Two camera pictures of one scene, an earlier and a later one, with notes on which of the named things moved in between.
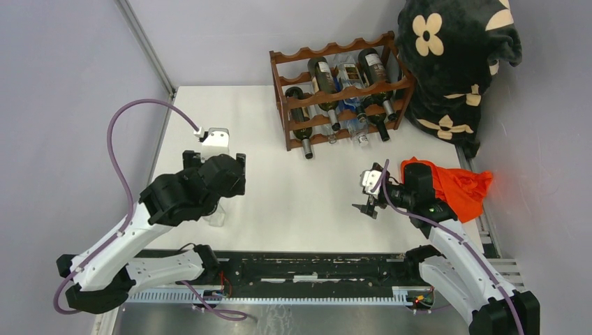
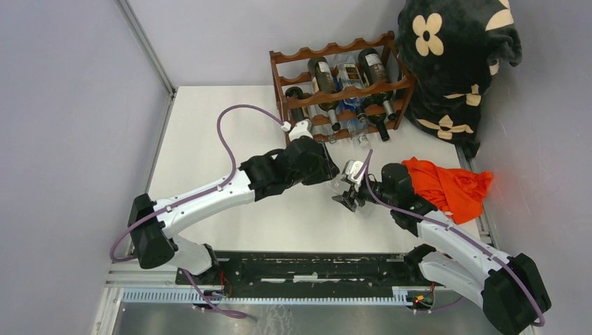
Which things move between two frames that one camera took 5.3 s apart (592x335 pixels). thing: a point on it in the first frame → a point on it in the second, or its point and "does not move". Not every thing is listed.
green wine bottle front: [299, 115] does not move
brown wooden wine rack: [336, 93] does not move
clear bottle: [217, 218] → [338, 185]
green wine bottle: [325, 81] does not move
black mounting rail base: [301, 277] does not move
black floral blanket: [454, 48] does not move
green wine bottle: [373, 63] does not move
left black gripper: [192, 162] → [327, 169]
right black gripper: [368, 209] → [348, 197]
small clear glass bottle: [313, 111] → [335, 126]
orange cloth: [461, 189] does not move
